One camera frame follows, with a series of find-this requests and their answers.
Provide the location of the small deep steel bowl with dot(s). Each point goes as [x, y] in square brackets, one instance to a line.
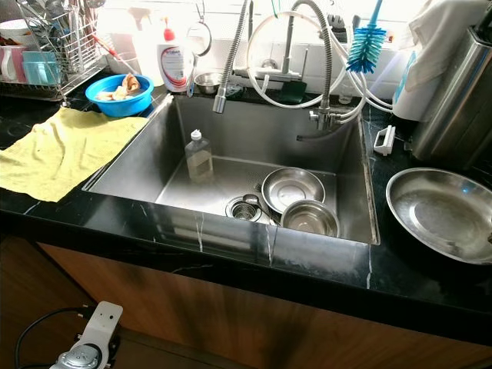
[310, 219]

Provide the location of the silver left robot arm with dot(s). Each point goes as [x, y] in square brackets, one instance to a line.
[77, 358]

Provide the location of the wooden base cabinet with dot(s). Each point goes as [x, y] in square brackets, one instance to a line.
[238, 315]

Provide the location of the steel drain strainer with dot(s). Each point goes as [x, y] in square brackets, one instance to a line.
[244, 209]

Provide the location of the yellow dish cloth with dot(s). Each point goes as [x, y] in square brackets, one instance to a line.
[69, 154]

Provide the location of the clear plastic bottle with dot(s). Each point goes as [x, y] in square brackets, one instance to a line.
[199, 160]

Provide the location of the wide shallow steel bowl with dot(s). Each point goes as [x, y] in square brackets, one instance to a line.
[292, 188]

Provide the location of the blue plastic bowl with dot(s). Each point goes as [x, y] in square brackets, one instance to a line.
[115, 106]

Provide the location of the stainless steel sink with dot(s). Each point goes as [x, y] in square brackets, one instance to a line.
[261, 134]

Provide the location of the brown food scraps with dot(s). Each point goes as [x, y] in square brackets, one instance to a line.
[129, 83]

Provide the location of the steel pull-down sprayer faucet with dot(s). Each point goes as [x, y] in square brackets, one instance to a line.
[220, 100]

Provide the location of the tiny steel bowl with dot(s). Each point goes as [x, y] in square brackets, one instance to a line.
[208, 82]

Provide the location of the teal plastic container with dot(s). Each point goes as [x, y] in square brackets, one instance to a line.
[40, 69]

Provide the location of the white red pump soap bottle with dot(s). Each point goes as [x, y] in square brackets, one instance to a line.
[174, 65]

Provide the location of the pink plastic container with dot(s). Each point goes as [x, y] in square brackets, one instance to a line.
[11, 65]

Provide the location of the white spray bottle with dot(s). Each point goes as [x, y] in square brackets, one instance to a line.
[144, 42]

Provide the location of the dark sponge holder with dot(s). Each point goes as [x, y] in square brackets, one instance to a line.
[294, 92]

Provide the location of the grey gooseneck tap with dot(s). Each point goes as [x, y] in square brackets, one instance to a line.
[324, 115]

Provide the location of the round hanging steel strainer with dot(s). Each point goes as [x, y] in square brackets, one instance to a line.
[198, 37]

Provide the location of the white ceramic bowl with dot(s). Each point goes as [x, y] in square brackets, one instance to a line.
[17, 32]

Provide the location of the small white plastic clip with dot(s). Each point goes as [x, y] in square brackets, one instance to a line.
[384, 141]

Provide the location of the large steel plate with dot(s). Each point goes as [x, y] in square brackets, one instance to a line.
[442, 211]

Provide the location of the blue bottle brush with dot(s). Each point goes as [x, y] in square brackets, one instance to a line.
[367, 46]

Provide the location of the white water purifier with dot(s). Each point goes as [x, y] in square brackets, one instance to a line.
[427, 69]

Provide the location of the tall steel container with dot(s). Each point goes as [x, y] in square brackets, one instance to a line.
[457, 108]

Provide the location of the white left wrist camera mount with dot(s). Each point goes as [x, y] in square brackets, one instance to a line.
[106, 317]

